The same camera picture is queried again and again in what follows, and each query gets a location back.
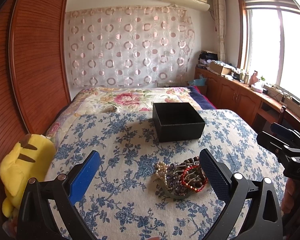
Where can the yellow plush toy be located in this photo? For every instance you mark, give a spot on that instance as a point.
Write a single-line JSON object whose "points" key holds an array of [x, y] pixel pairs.
{"points": [[30, 157]]}

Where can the teal plastic bag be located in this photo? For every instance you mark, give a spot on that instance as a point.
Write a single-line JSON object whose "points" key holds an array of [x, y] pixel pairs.
{"points": [[198, 82]]}

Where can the pink figurine on cabinet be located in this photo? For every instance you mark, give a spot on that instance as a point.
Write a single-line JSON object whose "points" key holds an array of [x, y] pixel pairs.
{"points": [[253, 79]]}

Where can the pink circle patterned curtain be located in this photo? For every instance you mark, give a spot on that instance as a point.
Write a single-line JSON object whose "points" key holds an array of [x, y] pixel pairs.
{"points": [[136, 46]]}

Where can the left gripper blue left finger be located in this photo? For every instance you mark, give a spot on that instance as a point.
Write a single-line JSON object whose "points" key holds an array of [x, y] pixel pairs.
{"points": [[81, 175]]}

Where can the beige window curtain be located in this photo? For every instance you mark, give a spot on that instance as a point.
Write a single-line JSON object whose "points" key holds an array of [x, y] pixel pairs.
{"points": [[219, 10]]}

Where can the pile of clothes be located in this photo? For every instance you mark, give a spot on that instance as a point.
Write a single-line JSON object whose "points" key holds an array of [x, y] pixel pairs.
{"points": [[205, 58]]}

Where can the pink floral quilt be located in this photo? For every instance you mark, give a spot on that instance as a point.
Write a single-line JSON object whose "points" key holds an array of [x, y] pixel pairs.
{"points": [[101, 99]]}

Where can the wooden side cabinet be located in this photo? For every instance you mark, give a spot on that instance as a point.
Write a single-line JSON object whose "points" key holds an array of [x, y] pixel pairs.
{"points": [[258, 110]]}

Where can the wooden wardrobe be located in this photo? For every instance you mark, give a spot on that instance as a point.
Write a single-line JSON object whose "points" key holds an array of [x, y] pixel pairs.
{"points": [[33, 82]]}

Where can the blue floral bed sheet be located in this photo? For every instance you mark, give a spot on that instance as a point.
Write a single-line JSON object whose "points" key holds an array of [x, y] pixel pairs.
{"points": [[125, 199]]}

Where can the pale green jade bangle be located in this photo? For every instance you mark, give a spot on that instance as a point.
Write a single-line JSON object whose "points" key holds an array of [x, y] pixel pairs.
{"points": [[175, 195]]}

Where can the window with wooden frame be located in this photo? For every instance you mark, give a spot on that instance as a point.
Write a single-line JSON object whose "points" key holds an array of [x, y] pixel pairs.
{"points": [[271, 43]]}

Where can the navy blue blanket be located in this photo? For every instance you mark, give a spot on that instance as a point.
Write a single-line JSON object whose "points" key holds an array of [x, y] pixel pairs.
{"points": [[199, 98]]}

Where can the white tissue box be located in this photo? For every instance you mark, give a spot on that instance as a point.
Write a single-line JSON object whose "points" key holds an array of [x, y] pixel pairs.
{"points": [[257, 89]]}

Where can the black square jewelry box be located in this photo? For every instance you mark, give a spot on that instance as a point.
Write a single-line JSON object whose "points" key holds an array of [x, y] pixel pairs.
{"points": [[177, 121]]}

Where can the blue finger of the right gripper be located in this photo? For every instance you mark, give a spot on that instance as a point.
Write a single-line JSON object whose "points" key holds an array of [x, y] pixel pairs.
{"points": [[281, 130]]}

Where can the right hand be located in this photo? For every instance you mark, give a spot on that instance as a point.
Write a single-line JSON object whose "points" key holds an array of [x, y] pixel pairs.
{"points": [[288, 197]]}

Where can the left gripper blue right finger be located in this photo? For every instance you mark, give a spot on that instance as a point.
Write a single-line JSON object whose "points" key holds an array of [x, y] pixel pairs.
{"points": [[218, 175]]}

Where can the cardboard box on cabinet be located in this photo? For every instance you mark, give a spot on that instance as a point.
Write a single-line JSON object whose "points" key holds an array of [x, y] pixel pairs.
{"points": [[220, 68]]}

